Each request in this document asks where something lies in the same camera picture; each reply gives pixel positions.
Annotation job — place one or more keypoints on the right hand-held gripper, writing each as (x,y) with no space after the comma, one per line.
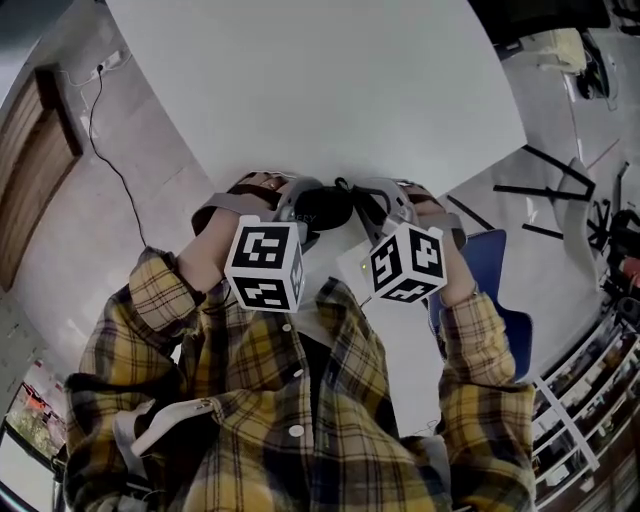
(405,265)

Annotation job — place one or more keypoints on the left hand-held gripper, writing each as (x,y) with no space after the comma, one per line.
(265,265)

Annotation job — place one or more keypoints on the black object with lettering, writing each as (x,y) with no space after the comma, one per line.
(325,210)

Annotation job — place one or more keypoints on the person's right forearm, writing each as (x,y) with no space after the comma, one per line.
(475,345)

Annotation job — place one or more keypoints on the person's left forearm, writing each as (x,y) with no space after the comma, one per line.
(160,295)

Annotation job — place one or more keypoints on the person's right hand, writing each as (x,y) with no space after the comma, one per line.
(427,192)

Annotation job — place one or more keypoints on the person's left hand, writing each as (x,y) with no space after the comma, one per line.
(262,180)

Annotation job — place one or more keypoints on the blue chair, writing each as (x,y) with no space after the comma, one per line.
(500,300)

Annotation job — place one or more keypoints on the black inner top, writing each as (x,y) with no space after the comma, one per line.
(312,380)

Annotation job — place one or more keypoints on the gray chair with black legs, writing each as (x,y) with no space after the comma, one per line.
(575,200)

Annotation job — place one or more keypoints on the yellow plaid shirt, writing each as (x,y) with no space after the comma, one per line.
(260,400)

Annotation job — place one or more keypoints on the black swivel chair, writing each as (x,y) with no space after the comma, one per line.
(607,225)

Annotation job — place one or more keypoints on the white stool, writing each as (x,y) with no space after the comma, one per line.
(560,47)

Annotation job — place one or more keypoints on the black floor bag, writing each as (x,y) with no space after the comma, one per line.
(595,75)

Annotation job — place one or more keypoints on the white power strip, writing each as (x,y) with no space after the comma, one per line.
(102,67)

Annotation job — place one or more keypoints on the white chest-mounted device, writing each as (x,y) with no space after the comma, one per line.
(170,420)

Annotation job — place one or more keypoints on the white storage shelf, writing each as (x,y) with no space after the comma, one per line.
(585,400)

